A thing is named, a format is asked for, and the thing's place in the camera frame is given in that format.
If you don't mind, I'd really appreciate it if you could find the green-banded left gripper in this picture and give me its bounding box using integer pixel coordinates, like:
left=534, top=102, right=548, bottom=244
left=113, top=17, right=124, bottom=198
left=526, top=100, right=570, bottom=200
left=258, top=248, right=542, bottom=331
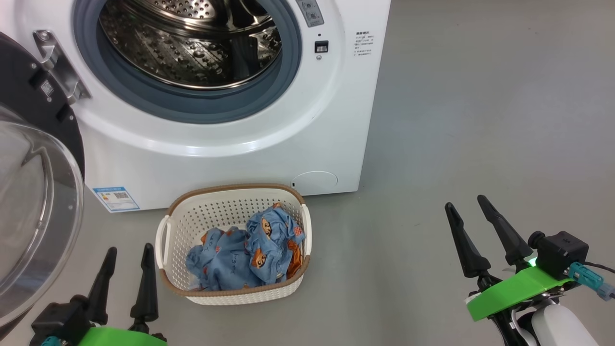
left=77, top=243, right=168, bottom=346

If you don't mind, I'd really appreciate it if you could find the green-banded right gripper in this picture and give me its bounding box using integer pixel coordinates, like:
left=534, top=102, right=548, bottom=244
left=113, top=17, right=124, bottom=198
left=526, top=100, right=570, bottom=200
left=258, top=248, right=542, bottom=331
left=444, top=195, right=573, bottom=346

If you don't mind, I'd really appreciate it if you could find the cream perforated laundry basket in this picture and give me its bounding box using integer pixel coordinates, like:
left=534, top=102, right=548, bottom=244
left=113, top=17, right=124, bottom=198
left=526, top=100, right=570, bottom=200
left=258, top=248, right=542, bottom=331
left=155, top=184, right=313, bottom=306

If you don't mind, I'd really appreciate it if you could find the white front-load washing machine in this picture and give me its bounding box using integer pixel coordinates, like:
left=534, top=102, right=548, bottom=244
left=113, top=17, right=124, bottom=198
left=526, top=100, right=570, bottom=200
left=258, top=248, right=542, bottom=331
left=0, top=0, right=391, bottom=213

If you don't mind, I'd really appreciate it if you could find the grey rubber door gasket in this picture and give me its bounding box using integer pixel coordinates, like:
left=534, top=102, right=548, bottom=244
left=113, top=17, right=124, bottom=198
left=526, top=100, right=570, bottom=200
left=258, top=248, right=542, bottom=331
left=73, top=0, right=303, bottom=125

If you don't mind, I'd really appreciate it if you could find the silver door hinge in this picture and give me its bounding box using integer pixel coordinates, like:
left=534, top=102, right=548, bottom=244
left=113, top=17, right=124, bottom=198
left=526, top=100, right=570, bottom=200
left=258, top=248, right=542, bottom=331
left=33, top=30, right=92, bottom=105

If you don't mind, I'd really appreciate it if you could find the steel washing machine drum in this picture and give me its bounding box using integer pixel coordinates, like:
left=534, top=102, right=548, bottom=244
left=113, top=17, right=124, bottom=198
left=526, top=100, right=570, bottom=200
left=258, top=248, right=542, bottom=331
left=98, top=0, right=283, bottom=91

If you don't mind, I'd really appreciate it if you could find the blue energy label sticker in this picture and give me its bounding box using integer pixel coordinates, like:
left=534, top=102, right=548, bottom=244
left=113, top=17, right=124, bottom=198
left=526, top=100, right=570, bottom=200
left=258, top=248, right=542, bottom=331
left=92, top=186, right=141, bottom=213

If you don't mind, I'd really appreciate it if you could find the round white filter cover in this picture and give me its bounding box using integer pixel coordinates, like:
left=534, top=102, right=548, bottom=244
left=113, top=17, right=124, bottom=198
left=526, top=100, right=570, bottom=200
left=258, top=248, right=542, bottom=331
left=292, top=171, right=339, bottom=196

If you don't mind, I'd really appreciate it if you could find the printed text notice label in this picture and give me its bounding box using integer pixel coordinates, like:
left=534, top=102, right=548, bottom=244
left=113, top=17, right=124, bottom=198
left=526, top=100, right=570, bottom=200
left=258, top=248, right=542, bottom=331
left=355, top=31, right=378, bottom=58

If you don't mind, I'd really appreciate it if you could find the grey warning sticker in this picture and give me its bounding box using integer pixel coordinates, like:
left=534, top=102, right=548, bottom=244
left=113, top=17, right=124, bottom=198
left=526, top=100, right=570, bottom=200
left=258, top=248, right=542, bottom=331
left=295, top=0, right=325, bottom=28

